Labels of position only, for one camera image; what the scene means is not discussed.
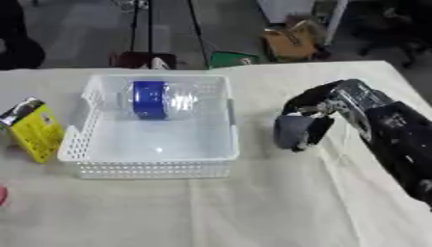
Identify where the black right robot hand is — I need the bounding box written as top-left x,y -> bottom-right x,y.
280,78 -> 362,152

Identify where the grey cylindrical object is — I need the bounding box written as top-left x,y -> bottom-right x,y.
273,115 -> 316,151

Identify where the brown cardboard box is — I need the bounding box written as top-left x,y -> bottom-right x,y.
259,19 -> 333,63

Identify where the yellow box with black top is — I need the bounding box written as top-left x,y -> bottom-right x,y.
0,97 -> 67,164

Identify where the green bag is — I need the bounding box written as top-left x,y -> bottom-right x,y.
207,50 -> 263,69

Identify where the black office chair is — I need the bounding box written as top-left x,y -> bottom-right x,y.
351,0 -> 432,69

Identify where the clear bottle with blue label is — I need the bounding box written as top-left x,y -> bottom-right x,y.
116,80 -> 200,122

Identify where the white plastic basket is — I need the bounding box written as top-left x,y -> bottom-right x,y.
55,73 -> 242,179

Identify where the black tripod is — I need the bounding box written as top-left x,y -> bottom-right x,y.
126,0 -> 213,69

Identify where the dark red bag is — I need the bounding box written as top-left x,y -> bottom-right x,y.
111,51 -> 179,69

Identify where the red round object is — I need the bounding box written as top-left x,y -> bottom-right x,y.
0,184 -> 11,206

